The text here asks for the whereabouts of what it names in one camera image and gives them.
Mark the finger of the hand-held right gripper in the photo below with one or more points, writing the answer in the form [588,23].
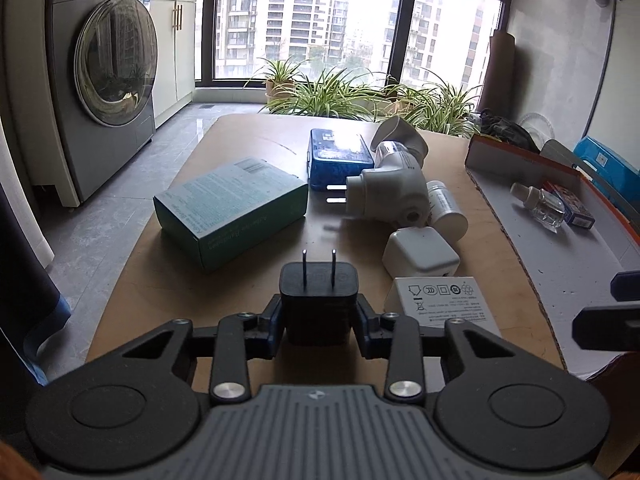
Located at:
[627,286]
[607,325]

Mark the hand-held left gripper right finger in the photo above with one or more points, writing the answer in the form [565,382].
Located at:
[364,325]

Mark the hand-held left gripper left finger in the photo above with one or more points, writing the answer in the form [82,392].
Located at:
[272,325]

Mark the black plug charger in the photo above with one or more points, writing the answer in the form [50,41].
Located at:
[317,310]

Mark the white power adapter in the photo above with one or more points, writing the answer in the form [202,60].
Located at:
[440,300]

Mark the orange-rimmed cardboard box tray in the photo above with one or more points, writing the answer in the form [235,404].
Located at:
[540,260]

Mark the white cube charger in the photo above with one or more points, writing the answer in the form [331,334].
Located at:
[420,252]

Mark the white pill bottle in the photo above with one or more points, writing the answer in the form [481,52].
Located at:
[447,210]

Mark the light bulb with white base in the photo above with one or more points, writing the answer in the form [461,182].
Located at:
[400,135]

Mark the brown garment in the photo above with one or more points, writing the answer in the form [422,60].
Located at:
[620,410]

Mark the playing card box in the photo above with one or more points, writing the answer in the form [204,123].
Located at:
[575,207]

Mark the clear glass bottle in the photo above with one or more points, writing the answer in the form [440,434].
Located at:
[547,210]

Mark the blue plastic stool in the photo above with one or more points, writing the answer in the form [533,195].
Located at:
[607,165]

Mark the teal cardboard box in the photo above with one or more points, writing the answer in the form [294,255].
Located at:
[225,210]

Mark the white plug-in device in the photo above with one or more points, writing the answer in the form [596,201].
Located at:
[385,190]

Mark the white fan guard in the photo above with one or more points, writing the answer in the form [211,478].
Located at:
[537,125]

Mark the black bag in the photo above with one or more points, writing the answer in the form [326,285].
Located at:
[510,132]

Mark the potted spider plant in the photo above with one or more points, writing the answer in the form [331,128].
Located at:
[280,85]
[325,97]
[440,110]

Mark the dark cloth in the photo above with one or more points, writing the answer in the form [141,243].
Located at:
[25,285]

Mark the grey washing machine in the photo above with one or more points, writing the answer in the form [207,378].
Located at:
[75,85]

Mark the large window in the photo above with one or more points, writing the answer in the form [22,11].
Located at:
[404,10]

